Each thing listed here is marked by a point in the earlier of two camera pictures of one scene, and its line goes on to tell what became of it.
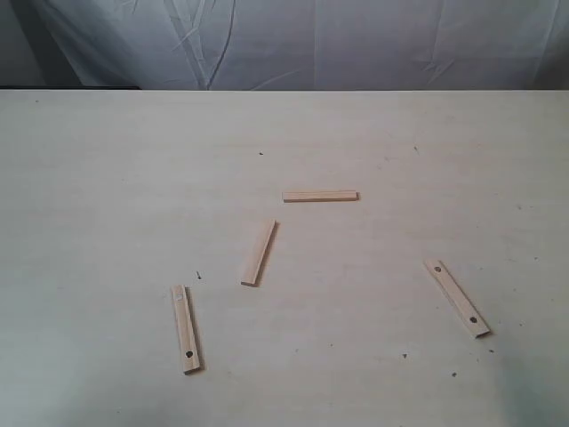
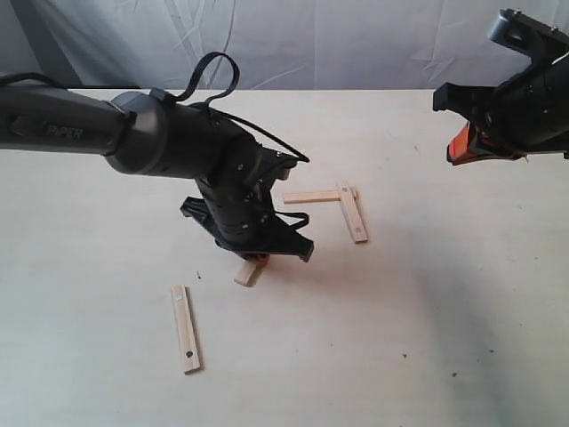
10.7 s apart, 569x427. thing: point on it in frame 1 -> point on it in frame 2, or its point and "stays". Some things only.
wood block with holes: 466,311 -> 351,202
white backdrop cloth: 285,44 stays
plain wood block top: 320,196 stays
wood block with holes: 189,335 stays
